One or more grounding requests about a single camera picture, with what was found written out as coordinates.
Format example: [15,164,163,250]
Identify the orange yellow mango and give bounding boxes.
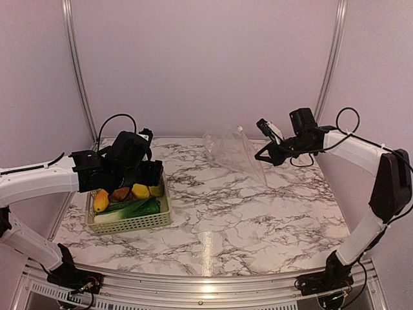
[93,189,110,213]

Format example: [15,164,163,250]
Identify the beige perforated plastic basket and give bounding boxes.
[85,175,172,235]

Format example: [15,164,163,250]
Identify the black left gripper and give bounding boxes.
[110,160,163,190]

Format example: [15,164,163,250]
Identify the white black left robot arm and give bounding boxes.
[1,128,163,288]

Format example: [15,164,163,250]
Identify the left aluminium frame post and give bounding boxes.
[61,0,97,142]

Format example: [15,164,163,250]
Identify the aluminium frame post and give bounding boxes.
[314,0,348,122]
[61,0,97,142]

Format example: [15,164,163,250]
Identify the right aluminium frame post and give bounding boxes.
[314,0,348,122]

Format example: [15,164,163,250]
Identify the yellow lemon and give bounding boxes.
[132,184,151,200]

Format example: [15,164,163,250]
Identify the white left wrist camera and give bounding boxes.
[138,128,154,143]

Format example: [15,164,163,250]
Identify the dark green cucumber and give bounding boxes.
[101,200,141,214]

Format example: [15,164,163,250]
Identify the brown potato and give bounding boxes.
[109,187,133,202]

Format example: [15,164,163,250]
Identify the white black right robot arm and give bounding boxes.
[255,108,412,296]

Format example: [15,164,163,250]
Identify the aluminium front rail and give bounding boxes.
[9,254,388,310]

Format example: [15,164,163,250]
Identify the green white bok choy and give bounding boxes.
[94,197,161,223]

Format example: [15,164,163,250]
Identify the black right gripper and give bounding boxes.
[254,134,314,166]

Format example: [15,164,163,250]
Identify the clear zip top bag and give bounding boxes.
[203,125,268,187]

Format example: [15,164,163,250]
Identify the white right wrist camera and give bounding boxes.
[256,118,284,145]

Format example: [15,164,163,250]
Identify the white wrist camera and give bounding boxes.
[256,118,284,145]
[138,128,154,143]

